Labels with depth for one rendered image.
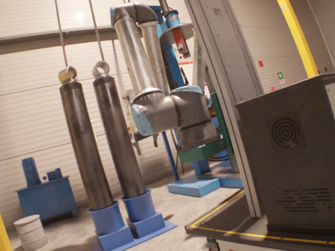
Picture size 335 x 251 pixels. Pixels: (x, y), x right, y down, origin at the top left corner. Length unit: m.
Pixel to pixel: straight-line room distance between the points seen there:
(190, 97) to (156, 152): 3.90
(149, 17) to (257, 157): 0.90
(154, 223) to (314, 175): 1.61
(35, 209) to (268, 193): 3.34
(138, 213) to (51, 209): 1.93
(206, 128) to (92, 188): 1.25
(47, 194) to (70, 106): 1.98
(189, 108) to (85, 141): 1.17
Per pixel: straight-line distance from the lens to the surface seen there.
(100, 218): 2.05
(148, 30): 1.33
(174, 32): 3.16
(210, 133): 1.03
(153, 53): 1.32
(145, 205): 2.12
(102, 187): 2.02
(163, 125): 1.01
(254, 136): 0.88
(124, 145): 2.06
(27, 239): 2.88
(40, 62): 4.91
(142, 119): 0.98
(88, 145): 2.00
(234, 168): 2.82
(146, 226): 2.15
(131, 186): 2.08
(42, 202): 3.77
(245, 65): 1.26
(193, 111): 1.03
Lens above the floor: 0.80
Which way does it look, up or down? 4 degrees up
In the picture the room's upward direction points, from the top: 16 degrees counter-clockwise
